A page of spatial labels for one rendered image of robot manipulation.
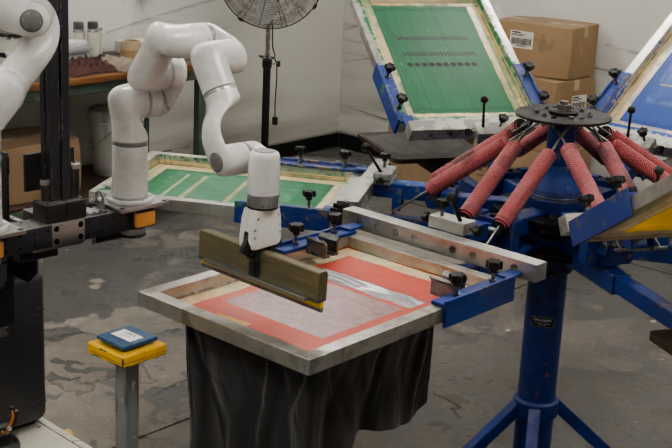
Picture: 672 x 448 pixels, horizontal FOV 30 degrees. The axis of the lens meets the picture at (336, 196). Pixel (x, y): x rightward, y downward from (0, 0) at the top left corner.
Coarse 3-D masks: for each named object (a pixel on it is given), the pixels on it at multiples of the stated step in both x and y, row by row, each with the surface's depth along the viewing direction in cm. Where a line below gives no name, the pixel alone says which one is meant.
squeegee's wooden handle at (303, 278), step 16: (208, 240) 309; (224, 240) 305; (208, 256) 310; (224, 256) 306; (240, 256) 302; (272, 256) 295; (272, 272) 295; (288, 272) 292; (304, 272) 288; (320, 272) 285; (288, 288) 292; (304, 288) 289; (320, 288) 286
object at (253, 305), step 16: (352, 272) 343; (368, 272) 344; (384, 272) 344; (256, 288) 327; (336, 288) 330; (352, 288) 330; (192, 304) 314; (208, 304) 314; (224, 304) 315; (240, 304) 315; (256, 304) 316; (272, 304) 316; (288, 304) 317; (256, 320) 305
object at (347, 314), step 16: (400, 288) 332; (416, 288) 333; (336, 304) 318; (352, 304) 319; (368, 304) 319; (384, 304) 320; (272, 320) 306; (288, 320) 306; (304, 320) 306; (320, 320) 307; (336, 320) 307; (352, 320) 308; (368, 320) 308; (384, 320) 309; (272, 336) 296; (288, 336) 296; (304, 336) 297; (320, 336) 297; (336, 336) 298
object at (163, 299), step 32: (288, 256) 345; (384, 256) 355; (416, 256) 348; (160, 288) 314; (192, 288) 320; (192, 320) 299; (224, 320) 295; (416, 320) 302; (256, 352) 285; (288, 352) 278; (320, 352) 279; (352, 352) 285
